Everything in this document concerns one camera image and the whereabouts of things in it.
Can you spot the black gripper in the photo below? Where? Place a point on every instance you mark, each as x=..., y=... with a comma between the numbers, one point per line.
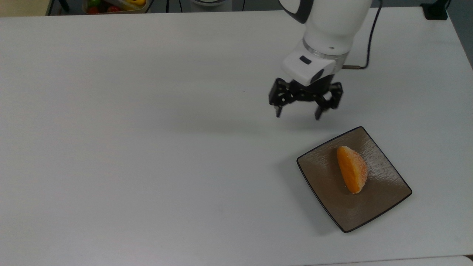
x=308, y=90

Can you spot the orange fruit slice toy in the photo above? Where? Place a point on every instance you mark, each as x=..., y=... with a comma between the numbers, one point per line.
x=352, y=169

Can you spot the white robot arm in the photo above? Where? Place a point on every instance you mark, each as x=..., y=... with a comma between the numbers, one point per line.
x=332, y=26

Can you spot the square brown ceramic plate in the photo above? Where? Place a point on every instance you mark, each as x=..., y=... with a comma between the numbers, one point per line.
x=325, y=184

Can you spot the black table clamp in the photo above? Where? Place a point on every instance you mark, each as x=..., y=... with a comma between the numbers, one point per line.
x=436, y=10

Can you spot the yellow toy banana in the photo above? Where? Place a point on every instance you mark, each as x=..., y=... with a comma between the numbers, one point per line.
x=133, y=2

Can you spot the red toy tomato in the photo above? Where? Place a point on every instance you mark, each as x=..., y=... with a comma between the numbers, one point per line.
x=92, y=10
x=113, y=9

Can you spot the fruit basket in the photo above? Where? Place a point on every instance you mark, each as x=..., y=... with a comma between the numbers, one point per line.
x=111, y=11

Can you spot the green toy apple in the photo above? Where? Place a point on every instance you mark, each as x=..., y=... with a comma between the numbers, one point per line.
x=94, y=2

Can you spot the black stand leg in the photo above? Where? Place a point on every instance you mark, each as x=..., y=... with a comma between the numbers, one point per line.
x=63, y=4

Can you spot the beige board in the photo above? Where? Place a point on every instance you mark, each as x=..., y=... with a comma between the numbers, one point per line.
x=24, y=7

